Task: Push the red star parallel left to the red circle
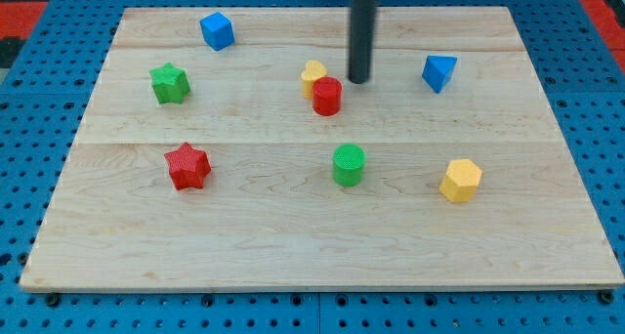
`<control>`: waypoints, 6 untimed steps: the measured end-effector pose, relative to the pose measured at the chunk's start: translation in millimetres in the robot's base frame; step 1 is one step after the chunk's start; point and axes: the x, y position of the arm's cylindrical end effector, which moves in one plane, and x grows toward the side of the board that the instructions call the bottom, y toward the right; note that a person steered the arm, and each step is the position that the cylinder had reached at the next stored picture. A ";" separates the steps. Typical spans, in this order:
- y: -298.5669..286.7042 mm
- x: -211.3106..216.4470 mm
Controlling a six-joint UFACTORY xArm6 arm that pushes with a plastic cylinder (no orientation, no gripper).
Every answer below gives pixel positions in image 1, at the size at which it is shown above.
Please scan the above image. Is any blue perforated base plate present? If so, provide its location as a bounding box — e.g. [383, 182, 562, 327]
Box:
[1, 0, 624, 333]

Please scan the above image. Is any red star block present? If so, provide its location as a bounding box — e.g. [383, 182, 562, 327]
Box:
[164, 143, 212, 190]

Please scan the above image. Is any green cylinder block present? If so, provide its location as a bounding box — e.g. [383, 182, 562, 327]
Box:
[332, 144, 366, 187]

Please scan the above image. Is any green star block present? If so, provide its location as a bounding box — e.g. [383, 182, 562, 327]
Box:
[149, 63, 190, 104]

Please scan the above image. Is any blue cube block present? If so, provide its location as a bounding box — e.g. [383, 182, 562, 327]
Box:
[199, 12, 235, 51]

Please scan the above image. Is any blue triangular prism block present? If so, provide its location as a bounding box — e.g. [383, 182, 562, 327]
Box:
[422, 55, 458, 93]

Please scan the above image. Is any red cylinder block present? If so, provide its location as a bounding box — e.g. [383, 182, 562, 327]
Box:
[312, 76, 343, 116]

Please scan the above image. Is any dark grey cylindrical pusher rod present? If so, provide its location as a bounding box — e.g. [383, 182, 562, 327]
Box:
[348, 0, 378, 84]

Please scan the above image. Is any yellow heart block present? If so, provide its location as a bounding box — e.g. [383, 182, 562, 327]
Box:
[300, 60, 327, 99]

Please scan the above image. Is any yellow hexagon block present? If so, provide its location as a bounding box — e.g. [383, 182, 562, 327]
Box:
[438, 159, 483, 203]

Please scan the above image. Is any light wooden board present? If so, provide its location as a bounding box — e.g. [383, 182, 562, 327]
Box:
[21, 7, 624, 293]

